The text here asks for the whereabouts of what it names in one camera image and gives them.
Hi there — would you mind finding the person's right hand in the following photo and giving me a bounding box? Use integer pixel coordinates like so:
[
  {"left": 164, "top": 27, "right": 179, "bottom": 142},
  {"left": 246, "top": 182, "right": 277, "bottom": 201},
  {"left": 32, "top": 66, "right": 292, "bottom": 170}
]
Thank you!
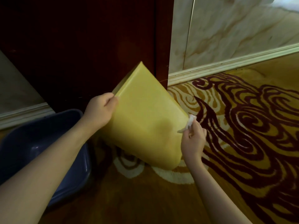
[{"left": 180, "top": 121, "right": 207, "bottom": 164}]

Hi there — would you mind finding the person's left hand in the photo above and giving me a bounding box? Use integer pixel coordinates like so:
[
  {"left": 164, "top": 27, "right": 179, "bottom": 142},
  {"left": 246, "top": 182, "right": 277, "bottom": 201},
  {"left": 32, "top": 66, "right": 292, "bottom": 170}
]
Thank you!
[{"left": 82, "top": 92, "right": 119, "bottom": 133}]

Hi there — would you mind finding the white tissue wad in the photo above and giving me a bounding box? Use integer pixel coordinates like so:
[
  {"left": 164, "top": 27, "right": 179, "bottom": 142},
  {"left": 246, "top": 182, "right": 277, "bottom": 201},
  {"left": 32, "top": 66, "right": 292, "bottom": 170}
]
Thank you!
[{"left": 177, "top": 114, "right": 197, "bottom": 134}]

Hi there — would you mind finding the yellow plastic trash bin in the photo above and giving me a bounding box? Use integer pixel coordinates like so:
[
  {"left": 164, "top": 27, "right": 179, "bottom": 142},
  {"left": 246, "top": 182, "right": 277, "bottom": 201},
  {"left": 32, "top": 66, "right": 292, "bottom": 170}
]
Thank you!
[{"left": 100, "top": 61, "right": 190, "bottom": 170}]

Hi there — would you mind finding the person's left forearm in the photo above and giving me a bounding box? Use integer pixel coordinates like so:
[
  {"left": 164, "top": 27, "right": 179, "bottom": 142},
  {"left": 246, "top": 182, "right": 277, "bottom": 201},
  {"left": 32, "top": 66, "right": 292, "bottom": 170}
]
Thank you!
[{"left": 0, "top": 118, "right": 100, "bottom": 224}]

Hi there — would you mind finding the person's right forearm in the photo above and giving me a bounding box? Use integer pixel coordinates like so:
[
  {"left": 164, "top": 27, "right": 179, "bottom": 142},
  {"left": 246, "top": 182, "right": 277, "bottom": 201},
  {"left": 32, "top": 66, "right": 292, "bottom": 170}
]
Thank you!
[{"left": 185, "top": 159, "right": 254, "bottom": 224}]

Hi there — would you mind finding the yellow swirl patterned carpet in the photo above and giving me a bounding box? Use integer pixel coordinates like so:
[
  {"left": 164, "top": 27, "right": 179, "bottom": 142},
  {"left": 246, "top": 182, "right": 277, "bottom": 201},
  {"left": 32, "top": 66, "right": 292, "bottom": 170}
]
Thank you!
[{"left": 0, "top": 52, "right": 299, "bottom": 224}]

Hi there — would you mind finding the dark red wooden cabinet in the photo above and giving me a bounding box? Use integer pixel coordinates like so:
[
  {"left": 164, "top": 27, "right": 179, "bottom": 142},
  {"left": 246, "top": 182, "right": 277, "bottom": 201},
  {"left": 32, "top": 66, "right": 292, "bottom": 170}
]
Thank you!
[{"left": 0, "top": 0, "right": 175, "bottom": 114}]

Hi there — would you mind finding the white baseboard moulding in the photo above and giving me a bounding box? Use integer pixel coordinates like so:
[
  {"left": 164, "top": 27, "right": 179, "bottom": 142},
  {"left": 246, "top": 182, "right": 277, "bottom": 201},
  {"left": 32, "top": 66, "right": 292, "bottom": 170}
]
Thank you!
[
  {"left": 167, "top": 43, "right": 299, "bottom": 86},
  {"left": 0, "top": 102, "right": 56, "bottom": 130}
]

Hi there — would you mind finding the blue plastic basin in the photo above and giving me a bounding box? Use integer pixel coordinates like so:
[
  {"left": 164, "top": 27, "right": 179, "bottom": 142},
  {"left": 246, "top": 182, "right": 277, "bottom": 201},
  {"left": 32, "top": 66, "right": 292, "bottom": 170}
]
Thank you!
[{"left": 0, "top": 109, "right": 92, "bottom": 209}]

